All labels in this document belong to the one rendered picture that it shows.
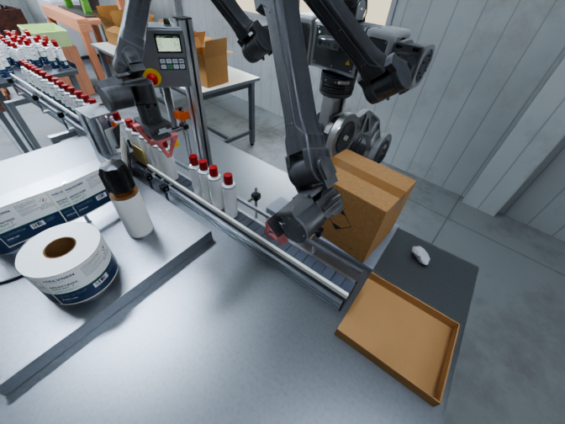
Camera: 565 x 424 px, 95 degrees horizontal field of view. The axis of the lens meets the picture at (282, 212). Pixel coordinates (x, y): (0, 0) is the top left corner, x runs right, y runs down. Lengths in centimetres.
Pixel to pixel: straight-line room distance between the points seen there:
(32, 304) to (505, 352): 236
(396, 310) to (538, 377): 144
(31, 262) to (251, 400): 69
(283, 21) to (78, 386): 97
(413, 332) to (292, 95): 79
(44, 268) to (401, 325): 105
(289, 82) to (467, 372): 190
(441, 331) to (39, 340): 117
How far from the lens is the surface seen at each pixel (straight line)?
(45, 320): 104
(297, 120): 50
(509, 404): 215
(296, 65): 54
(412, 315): 103
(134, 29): 89
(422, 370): 96
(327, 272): 95
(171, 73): 115
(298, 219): 45
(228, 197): 101
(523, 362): 234
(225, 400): 84
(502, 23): 295
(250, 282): 96
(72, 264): 92
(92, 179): 118
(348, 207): 93
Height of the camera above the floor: 165
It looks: 43 degrees down
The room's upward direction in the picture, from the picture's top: 5 degrees clockwise
